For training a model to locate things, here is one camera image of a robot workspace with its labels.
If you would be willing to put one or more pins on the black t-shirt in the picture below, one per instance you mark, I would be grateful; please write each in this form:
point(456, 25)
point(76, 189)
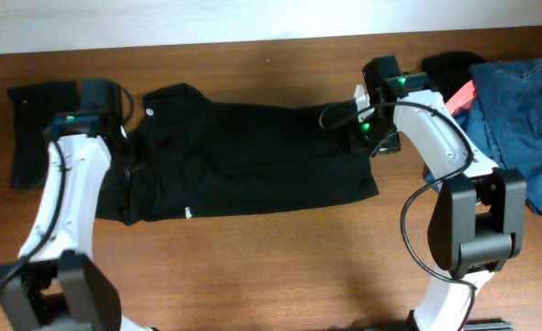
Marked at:
point(194, 157)

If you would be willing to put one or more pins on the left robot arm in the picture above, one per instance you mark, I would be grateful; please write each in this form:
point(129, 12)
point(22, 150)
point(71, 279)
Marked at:
point(55, 284)

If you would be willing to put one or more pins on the black Nike sock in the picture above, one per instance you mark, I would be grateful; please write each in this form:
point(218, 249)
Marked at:
point(34, 106)

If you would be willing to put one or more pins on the pink paper tag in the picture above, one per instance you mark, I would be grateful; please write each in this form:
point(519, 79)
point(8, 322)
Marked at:
point(463, 98)

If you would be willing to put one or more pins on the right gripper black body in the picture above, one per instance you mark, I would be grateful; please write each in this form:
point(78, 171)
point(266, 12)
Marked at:
point(377, 135)

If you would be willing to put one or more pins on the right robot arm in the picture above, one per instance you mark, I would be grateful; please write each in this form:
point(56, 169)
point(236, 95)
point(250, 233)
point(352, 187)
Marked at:
point(478, 220)

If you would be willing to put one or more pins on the blue denim jeans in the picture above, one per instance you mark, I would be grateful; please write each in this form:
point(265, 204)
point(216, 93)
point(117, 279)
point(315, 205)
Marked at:
point(505, 119)

